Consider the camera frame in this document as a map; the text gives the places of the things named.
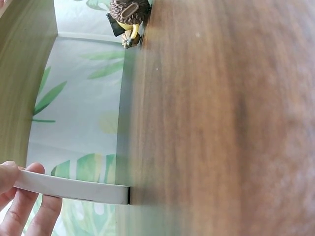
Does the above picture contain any person's left hand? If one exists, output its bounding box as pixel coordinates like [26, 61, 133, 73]
[0, 161, 63, 236]

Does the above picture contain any brown spiky toy figure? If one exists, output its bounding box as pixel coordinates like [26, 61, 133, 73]
[106, 0, 151, 49]

